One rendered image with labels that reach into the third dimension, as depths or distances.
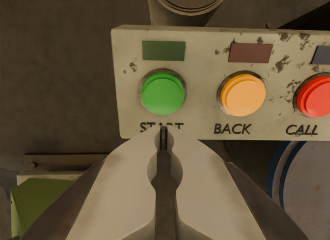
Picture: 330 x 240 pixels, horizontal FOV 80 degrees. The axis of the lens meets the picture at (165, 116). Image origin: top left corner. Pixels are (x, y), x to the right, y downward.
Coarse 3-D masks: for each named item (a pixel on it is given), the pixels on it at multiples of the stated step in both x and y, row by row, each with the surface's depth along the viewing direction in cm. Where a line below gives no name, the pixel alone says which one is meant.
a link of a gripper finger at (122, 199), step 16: (160, 128) 12; (128, 144) 10; (144, 144) 10; (160, 144) 12; (112, 160) 9; (128, 160) 9; (144, 160) 9; (112, 176) 8; (128, 176) 8; (144, 176) 8; (96, 192) 8; (112, 192) 8; (128, 192) 8; (144, 192) 8; (96, 208) 7; (112, 208) 7; (128, 208) 7; (144, 208) 7; (80, 224) 6; (96, 224) 6; (112, 224) 6; (128, 224) 7; (144, 224) 7
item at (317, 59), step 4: (316, 48) 17; (320, 48) 17; (324, 48) 17; (328, 48) 17; (316, 52) 17; (320, 52) 17; (324, 52) 17; (328, 52) 17; (316, 56) 17; (320, 56) 17; (324, 56) 17; (328, 56) 17; (312, 60) 18; (316, 60) 18; (320, 60) 18; (324, 60) 18; (328, 60) 18; (324, 64) 18; (328, 64) 18
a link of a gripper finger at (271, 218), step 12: (228, 168) 9; (240, 180) 8; (240, 192) 8; (252, 192) 8; (264, 192) 8; (252, 204) 7; (264, 204) 7; (276, 204) 7; (264, 216) 7; (276, 216) 7; (288, 216) 7; (264, 228) 7; (276, 228) 7; (288, 228) 7
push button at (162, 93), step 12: (144, 84) 18; (156, 84) 17; (168, 84) 17; (180, 84) 18; (144, 96) 18; (156, 96) 18; (168, 96) 18; (180, 96) 18; (156, 108) 18; (168, 108) 18
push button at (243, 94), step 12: (228, 84) 18; (240, 84) 17; (252, 84) 17; (228, 96) 18; (240, 96) 18; (252, 96) 18; (264, 96) 18; (228, 108) 19; (240, 108) 19; (252, 108) 19
